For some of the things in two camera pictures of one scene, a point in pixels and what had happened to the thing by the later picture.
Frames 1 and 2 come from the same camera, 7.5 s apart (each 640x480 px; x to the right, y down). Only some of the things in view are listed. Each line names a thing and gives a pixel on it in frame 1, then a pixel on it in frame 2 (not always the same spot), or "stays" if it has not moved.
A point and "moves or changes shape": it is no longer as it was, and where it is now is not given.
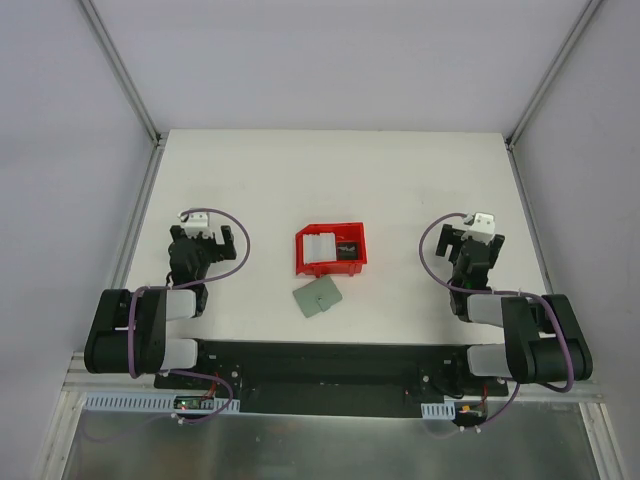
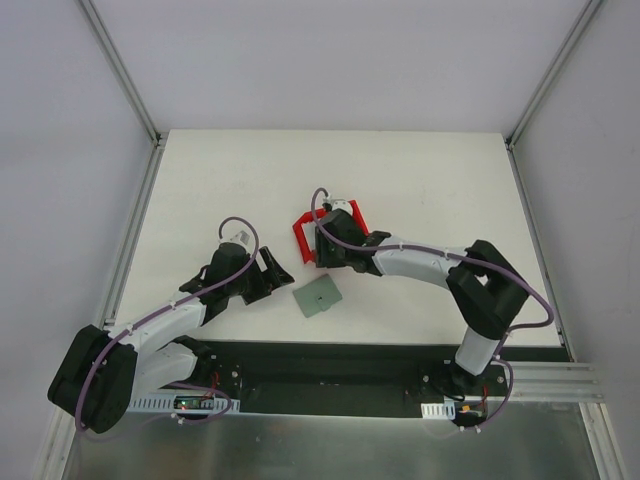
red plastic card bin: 351,232 moves or changes shape
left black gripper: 208,241 → 261,279
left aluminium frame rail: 78,382 stays
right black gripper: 470,245 → 326,245
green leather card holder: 317,296 stays
